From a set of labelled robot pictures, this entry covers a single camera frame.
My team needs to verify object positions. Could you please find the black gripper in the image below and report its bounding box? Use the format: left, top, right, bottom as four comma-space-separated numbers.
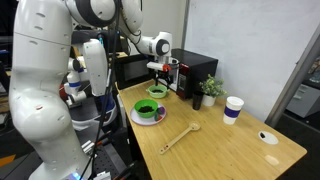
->
154, 69, 178, 90

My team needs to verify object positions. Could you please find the light green bowl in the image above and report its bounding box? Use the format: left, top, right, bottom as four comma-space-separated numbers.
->
145, 84, 170, 100

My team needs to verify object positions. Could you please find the dark green bowl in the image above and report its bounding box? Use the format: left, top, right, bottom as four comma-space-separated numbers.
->
133, 98, 160, 119

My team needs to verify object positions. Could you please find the beige measuring spoon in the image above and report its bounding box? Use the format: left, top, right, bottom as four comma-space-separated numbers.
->
158, 120, 202, 156

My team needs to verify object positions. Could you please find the black red microwave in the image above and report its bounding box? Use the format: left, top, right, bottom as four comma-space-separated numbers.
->
113, 48, 220, 101

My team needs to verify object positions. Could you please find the black cup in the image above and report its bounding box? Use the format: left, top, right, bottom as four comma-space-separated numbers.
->
191, 90, 205, 111

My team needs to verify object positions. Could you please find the pale round plate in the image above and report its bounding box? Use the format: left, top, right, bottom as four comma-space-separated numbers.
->
129, 102, 168, 127

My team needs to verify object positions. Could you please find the small potted plant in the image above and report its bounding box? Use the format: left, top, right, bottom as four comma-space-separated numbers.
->
198, 73, 228, 108

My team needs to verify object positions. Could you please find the white blue background robot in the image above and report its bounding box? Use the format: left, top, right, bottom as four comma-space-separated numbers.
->
62, 37, 118, 132

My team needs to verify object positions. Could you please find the white blue-banded paper cup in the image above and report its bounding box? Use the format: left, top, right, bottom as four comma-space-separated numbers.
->
222, 95, 245, 126

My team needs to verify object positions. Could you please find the grey cabinet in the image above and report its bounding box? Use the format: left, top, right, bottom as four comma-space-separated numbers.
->
285, 82, 320, 120

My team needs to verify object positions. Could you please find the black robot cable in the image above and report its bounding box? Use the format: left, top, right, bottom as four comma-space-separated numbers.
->
79, 0, 122, 180

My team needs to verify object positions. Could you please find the white table cable grommet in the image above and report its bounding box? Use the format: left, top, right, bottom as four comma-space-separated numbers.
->
257, 130, 280, 146

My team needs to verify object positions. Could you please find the grey metal frame post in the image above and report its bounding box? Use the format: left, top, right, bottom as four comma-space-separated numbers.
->
264, 23, 320, 128

